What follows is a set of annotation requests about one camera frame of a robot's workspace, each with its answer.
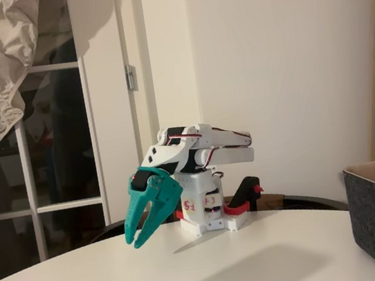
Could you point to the teal gripper black servo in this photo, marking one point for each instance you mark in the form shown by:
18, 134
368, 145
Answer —
162, 197

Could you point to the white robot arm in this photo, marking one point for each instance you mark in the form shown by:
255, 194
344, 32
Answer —
231, 157

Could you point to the black clamp with red knob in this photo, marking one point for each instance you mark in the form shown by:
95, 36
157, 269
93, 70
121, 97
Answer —
245, 191

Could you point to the white glazed door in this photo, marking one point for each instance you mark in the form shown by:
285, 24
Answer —
91, 126

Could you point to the metal door hinge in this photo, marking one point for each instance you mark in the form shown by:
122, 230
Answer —
130, 76

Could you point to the dark wooden chair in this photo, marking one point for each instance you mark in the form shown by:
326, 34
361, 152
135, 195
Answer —
304, 201

